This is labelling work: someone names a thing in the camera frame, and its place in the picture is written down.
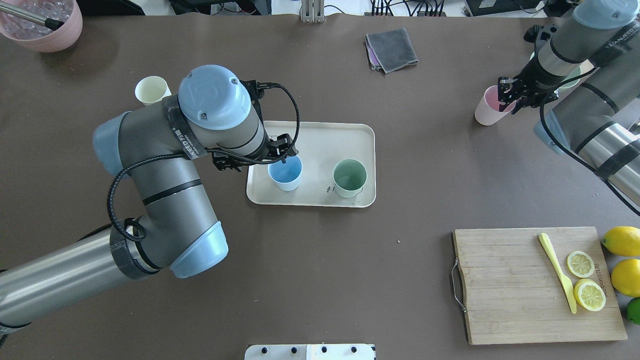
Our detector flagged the metal tool in bowl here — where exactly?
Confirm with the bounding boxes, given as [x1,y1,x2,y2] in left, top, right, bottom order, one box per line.
[0,1,65,31]

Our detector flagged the cream rabbit tray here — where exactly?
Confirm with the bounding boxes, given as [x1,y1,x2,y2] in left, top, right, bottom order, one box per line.
[246,121,377,208]

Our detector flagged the pink plastic cup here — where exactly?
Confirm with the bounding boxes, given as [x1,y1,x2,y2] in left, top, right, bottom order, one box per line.
[474,85,516,126]

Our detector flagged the blue plastic cup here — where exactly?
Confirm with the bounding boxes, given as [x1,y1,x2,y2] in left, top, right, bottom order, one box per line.
[267,156,303,192]

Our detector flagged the pink bowl with ice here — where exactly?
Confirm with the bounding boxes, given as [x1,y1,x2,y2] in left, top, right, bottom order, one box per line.
[0,0,83,53]

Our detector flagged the green plastic cup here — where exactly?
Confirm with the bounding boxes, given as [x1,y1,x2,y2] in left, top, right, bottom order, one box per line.
[333,158,368,199]

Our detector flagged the whole yellow lemon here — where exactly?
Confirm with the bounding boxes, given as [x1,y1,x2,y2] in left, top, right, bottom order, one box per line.
[610,259,640,298]
[601,226,640,257]

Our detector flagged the wooden cutting board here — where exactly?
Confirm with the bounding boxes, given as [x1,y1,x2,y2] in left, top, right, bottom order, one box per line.
[452,227,627,346]

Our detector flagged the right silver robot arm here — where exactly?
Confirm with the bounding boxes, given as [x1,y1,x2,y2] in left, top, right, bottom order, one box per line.
[497,0,640,212]

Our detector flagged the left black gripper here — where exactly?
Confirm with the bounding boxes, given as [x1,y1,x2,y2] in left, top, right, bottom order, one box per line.
[211,80,300,172]

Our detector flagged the lemon half slice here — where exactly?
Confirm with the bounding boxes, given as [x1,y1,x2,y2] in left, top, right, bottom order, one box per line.
[566,250,595,279]
[573,278,607,312]

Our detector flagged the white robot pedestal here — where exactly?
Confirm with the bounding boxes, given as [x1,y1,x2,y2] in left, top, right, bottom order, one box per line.
[244,342,377,360]

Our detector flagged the green bowl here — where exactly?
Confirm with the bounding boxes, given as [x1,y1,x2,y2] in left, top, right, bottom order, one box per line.
[529,50,585,92]

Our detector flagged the grey folded cloth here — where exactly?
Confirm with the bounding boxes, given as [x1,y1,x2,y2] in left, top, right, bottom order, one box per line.
[365,27,419,75]

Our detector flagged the green lime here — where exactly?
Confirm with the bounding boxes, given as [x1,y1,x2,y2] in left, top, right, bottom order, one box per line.
[625,297,640,326]

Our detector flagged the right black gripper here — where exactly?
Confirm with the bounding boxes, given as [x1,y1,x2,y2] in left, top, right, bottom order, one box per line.
[497,24,562,113]

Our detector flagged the cream plastic cup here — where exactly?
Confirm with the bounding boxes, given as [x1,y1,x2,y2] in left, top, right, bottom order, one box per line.
[134,75,172,106]

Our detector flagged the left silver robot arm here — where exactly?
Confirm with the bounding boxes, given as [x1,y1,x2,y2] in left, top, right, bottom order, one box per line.
[0,64,298,338]

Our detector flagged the yellow plastic knife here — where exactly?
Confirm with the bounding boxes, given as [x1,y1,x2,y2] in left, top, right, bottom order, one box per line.
[538,232,578,315]

